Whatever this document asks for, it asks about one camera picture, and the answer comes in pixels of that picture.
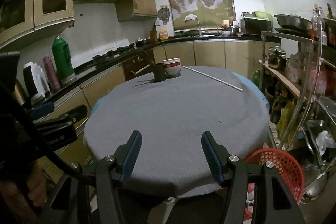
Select purple thermos bottle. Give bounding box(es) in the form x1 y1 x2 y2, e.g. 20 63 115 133
43 54 61 93

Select person's left hand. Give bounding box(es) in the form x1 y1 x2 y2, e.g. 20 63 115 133
1 161 47 223

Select grey table cloth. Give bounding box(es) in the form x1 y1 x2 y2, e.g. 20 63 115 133
84 67 269 197

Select white plastic bag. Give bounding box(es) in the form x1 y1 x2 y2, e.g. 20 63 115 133
315 130 336 156

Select metal strainer on wall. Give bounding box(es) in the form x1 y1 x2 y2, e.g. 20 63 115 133
157 5 170 26

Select white electric kettle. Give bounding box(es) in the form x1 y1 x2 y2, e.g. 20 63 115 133
23 62 50 105

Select green thermos jug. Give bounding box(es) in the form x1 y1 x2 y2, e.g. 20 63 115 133
52 36 76 86

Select long white stick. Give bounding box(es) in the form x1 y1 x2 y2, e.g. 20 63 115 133
182 66 243 92

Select kitchen faucet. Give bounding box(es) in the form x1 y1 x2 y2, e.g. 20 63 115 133
184 13 203 37

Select stacked red white bowls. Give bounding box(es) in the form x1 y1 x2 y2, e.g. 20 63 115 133
162 57 182 78

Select red plastic trash basket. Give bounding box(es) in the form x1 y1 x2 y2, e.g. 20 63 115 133
245 148 305 204

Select metal storage rack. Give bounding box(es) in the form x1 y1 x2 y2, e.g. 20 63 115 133
259 7 335 203

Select microwave oven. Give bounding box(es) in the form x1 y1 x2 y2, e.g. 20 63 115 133
240 17 272 35

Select black chopstick holder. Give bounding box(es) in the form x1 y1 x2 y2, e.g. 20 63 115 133
153 63 166 83

